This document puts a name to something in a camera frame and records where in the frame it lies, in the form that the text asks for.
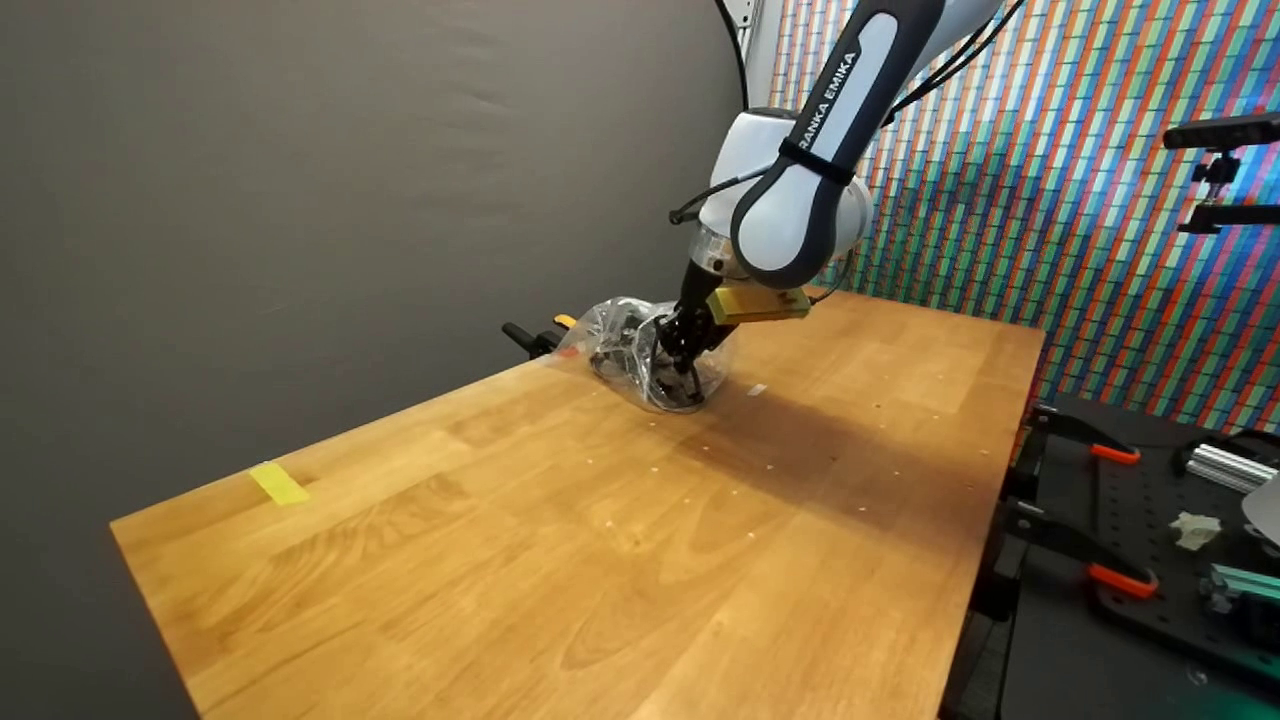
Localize white aluminium bar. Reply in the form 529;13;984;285
1181;441;1280;496

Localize black camera mount rod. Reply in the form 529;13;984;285
1175;149;1280;242
1159;113;1280;155

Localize grey round plate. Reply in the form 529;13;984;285
1236;475;1280;554

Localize white vertical post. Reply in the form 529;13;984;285
738;0;791;117

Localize yellow tape strip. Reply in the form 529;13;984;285
245;460;315;510

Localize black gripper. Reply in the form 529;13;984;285
653;258;734;409

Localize black clamp with yellow tip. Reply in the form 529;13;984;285
501;313;585;360

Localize white crumpled object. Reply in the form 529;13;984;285
1168;510;1229;556

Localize tan wrist camera box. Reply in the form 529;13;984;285
703;280;817;328

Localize orange handled black clamp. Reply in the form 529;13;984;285
1001;496;1164;604
1029;405;1146;473

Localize teal metal bar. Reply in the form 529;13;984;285
1199;561;1280;622

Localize black side bench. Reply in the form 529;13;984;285
939;397;1280;720

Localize clear plastic bag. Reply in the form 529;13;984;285
561;291;734;413

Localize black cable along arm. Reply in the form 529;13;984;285
665;0;1030;232

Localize black backdrop frame edge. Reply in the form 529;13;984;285
714;0;759;117

